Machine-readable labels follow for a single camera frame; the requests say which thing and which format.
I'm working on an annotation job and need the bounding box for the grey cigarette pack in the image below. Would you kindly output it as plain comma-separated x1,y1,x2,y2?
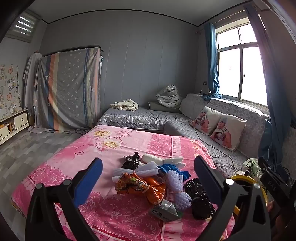
150,199,183,223

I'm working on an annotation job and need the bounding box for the pink floral blanket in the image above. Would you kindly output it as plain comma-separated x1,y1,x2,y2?
10,125,236,241

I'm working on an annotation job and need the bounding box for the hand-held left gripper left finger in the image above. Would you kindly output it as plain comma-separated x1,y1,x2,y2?
25,158,103,241

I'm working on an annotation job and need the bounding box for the white low cabinet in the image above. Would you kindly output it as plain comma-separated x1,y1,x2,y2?
0,109,29,146

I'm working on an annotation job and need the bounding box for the grey quilted sofa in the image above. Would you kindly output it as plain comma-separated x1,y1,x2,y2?
96,93,296,183

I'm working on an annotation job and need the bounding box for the white hanging cloth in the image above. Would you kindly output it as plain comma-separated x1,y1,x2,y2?
23,52,42,128

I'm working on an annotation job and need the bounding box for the white tiger plush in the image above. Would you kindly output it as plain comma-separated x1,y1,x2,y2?
156,84,182,109

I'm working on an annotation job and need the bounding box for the grey cushion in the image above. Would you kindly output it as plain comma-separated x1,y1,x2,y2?
148,101,182,114

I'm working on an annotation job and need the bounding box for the baby print pillow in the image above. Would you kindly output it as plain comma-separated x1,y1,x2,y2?
210,114,247,152
189,106,223,135

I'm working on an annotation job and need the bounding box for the white foam fruit net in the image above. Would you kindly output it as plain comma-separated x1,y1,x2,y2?
112,161,160,183

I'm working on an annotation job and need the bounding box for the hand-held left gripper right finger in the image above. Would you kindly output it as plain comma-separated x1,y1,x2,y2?
194,155,271,241

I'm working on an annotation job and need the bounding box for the cream crumpled cloth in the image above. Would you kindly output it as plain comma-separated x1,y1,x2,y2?
110,98,139,111

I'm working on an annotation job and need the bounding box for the light green cloth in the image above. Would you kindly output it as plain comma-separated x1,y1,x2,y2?
242,158,260,172

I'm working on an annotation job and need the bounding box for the large black plastic bag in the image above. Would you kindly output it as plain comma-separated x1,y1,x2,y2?
183,178,216,220

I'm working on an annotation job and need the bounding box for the cartoon wall poster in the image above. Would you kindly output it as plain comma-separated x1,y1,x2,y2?
0,64,22,121

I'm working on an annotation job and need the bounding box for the purple foam fruit net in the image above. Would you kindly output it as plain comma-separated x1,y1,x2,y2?
167,170,192,211

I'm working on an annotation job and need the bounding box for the white tissue bundle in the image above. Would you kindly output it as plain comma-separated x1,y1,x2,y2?
142,153,185,167

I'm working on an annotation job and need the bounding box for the blue curtain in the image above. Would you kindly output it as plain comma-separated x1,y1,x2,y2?
203,22,222,100
244,3,296,172

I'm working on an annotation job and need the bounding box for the small black plastic bag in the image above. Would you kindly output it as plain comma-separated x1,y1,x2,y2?
120,152,141,169

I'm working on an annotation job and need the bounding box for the yellow trash bin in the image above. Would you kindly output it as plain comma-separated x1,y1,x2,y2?
223,174,270,223

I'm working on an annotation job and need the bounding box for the striped grey bedsheet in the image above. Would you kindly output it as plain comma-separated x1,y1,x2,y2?
29,46,103,135

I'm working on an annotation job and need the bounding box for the orange snack wrapper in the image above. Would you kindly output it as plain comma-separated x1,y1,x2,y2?
115,173,167,205

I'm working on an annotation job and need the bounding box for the window blind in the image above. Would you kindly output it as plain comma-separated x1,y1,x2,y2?
5,11,42,43

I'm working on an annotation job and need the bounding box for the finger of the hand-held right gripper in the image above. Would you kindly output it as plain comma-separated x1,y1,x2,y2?
257,157,272,172

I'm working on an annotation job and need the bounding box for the window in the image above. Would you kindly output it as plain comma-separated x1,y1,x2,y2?
215,21,270,108

